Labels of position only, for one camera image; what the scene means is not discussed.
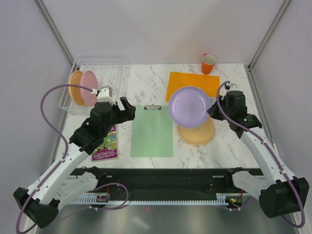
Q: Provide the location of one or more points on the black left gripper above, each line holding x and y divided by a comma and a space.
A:
129, 109

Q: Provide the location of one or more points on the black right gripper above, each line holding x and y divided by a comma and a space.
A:
212, 111

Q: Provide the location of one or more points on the purple plate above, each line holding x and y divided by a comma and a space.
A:
188, 107

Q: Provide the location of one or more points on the cream yellow plate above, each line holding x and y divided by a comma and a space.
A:
199, 135

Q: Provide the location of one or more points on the pink plate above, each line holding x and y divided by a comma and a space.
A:
89, 80

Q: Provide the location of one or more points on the orange yellow plate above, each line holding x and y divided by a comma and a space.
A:
74, 92

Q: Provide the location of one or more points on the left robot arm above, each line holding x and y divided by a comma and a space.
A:
43, 199

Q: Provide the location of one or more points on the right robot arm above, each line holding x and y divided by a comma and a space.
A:
280, 192

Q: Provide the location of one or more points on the yellow clip file folder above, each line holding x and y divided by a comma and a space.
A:
209, 84

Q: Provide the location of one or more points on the green clipboard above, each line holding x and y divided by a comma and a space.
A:
152, 132

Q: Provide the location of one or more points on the purple treehouse book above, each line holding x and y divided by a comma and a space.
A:
108, 149

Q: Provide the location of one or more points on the orange mug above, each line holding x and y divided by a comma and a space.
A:
207, 64

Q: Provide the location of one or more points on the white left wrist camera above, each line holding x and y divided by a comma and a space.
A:
104, 94

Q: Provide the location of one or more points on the white wire dish rack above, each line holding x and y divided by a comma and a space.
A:
110, 70

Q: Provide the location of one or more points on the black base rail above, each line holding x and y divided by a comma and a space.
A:
165, 181

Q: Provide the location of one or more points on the white slotted cable duct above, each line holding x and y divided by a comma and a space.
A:
214, 199

